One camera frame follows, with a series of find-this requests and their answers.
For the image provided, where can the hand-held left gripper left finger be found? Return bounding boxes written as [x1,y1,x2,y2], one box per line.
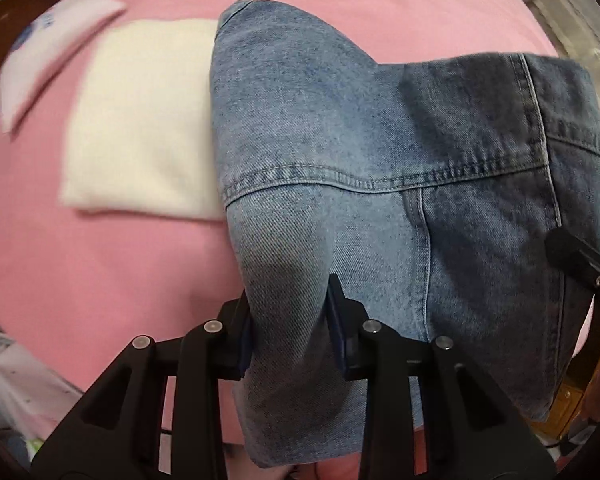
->
[30,287,255,480]

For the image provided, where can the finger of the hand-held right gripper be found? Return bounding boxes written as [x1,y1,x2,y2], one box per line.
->
[545,229,600,306]

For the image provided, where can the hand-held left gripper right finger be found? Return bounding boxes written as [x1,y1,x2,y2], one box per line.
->
[326,273,558,480]

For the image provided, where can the blue denim jacket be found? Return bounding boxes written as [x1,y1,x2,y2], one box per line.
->
[209,0,600,470]

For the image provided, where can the wooden drawer cabinet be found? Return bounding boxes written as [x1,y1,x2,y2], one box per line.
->
[547,382,598,441]

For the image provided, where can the pink bed blanket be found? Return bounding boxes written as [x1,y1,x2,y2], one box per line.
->
[0,0,596,480]

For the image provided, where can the white plastic bag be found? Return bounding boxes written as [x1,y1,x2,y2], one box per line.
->
[0,310,86,461]

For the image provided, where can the folded white cloth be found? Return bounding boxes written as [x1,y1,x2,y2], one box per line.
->
[60,19,226,221]

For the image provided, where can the light pink folded garment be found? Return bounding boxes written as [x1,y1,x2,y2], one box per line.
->
[0,0,126,136]

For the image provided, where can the dark wooden headboard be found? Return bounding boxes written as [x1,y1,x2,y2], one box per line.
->
[0,0,56,56]

